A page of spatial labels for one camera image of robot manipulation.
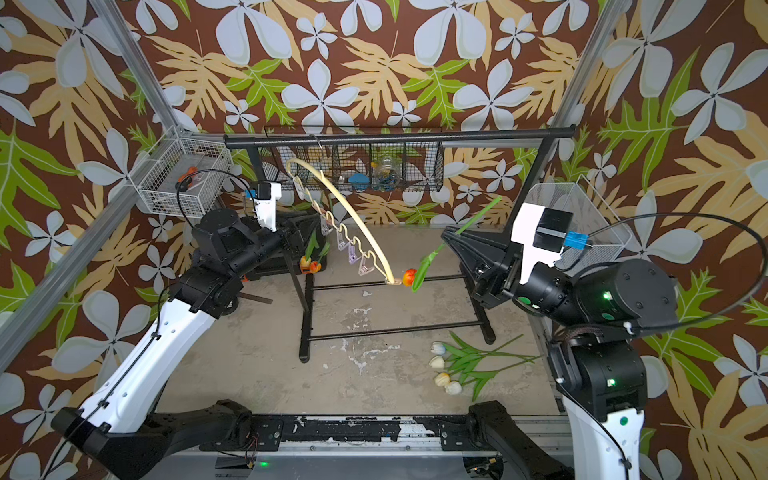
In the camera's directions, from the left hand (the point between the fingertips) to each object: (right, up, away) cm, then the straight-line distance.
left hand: (312, 212), depth 63 cm
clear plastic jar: (+17, +17, +33) cm, 41 cm away
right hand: (+23, -7, -24) cm, 34 cm away
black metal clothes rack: (+47, -30, +30) cm, 64 cm away
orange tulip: (-8, -13, +28) cm, 32 cm away
